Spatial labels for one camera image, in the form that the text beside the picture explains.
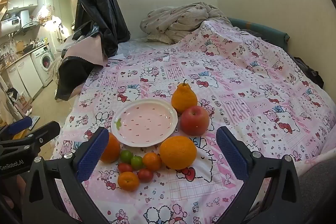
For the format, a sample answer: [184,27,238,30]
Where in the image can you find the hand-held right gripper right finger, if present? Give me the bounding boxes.
[216,126,311,224]

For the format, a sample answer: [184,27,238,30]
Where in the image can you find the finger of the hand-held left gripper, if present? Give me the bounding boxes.
[0,116,33,139]
[0,121,62,156]

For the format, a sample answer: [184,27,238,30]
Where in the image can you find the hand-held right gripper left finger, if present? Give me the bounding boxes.
[16,127,110,224]

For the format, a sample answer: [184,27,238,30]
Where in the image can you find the large round orange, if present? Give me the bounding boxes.
[100,132,121,164]
[160,135,197,170]

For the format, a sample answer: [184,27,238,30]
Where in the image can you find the red cherry tomato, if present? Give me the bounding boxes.
[137,168,154,183]
[118,163,134,173]

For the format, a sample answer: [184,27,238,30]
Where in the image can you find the small tangerine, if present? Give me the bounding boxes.
[142,152,162,171]
[117,172,140,192]

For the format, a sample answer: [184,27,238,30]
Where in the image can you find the red apple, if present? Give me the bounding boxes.
[180,105,210,136]

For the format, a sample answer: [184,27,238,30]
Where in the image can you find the pear-shaped dekopon orange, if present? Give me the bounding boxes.
[171,79,198,115]

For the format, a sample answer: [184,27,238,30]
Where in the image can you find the small green fruit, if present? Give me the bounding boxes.
[120,150,133,164]
[130,155,143,169]

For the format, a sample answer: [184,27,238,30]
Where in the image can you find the white kitchen base cabinets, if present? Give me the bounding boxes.
[5,56,44,101]

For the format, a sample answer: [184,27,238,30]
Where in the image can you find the pink and black cloth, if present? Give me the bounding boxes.
[55,36,109,102]

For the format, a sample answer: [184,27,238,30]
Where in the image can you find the white washing machine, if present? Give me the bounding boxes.
[31,45,54,87]

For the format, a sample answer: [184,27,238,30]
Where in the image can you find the pink cartoon printed bedsheet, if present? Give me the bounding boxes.
[52,17,336,224]

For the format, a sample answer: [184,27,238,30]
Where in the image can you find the person's grey clothing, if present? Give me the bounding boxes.
[297,158,336,224]

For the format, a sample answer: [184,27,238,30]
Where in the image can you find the white water heater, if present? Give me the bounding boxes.
[0,10,30,33]

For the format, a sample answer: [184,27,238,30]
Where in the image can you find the dark cloth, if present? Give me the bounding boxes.
[293,56,324,89]

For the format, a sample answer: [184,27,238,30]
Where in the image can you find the teal bed headboard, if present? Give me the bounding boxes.
[228,17,289,49]

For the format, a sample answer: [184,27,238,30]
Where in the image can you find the black plastic sheet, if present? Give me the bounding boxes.
[72,0,131,57]

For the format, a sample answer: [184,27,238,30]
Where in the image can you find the crumpled beige printed quilt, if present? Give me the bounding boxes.
[140,2,231,44]

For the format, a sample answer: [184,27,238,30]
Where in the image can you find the white wall cabinets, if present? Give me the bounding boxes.
[7,0,38,12]

